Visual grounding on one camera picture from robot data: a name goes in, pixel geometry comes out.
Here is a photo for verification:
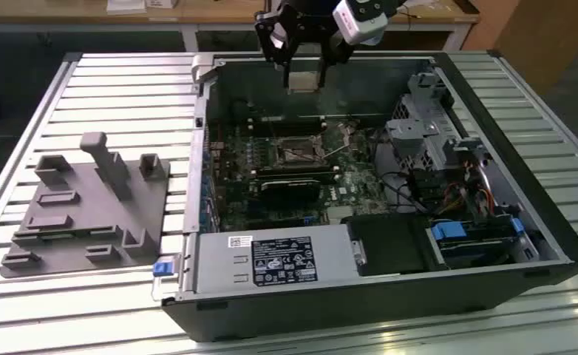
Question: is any grey metal drive cage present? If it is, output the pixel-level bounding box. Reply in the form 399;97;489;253
384;72;489;173

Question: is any wooden desk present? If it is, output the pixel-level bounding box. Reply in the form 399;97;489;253
0;0;481;53

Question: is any black cable bundle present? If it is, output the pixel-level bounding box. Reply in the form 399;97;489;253
375;169;443;215

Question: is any silver case latch handle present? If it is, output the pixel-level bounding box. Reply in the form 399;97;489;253
189;54;220;83

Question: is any black plastic bay cover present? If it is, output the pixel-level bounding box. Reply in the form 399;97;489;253
341;213;451;278

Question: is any small silver heatsink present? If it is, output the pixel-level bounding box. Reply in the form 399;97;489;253
327;206;353;223

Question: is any silver power supply unit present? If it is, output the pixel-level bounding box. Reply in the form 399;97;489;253
182;223;368;297

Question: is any black graphics card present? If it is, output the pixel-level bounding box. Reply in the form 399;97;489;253
256;178;323;212

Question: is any blue case latch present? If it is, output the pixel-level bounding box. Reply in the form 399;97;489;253
152;260;177;278

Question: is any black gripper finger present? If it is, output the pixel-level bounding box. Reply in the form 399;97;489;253
253;10;300;89
316;25;355;89

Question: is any CPU socket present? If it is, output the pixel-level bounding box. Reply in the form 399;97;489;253
272;135;331;166

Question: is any black PC case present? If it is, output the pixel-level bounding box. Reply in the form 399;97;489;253
158;50;578;343

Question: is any wooden cabinet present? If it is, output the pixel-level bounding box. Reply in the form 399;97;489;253
459;0;578;95

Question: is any orange yellow wire bundle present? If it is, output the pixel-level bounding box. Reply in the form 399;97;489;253
440;180;497;217

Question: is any hard disk in blue carrier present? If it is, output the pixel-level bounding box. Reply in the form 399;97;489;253
424;217;534;268

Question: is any grey parts rack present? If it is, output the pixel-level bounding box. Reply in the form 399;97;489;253
0;131;172;279

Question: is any silver CPU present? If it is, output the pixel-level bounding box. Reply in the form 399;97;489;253
288;71;320;94

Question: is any green motherboard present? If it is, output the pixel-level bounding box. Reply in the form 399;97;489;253
203;114;393;234

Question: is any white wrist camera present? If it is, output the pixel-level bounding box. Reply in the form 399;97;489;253
331;0;389;47

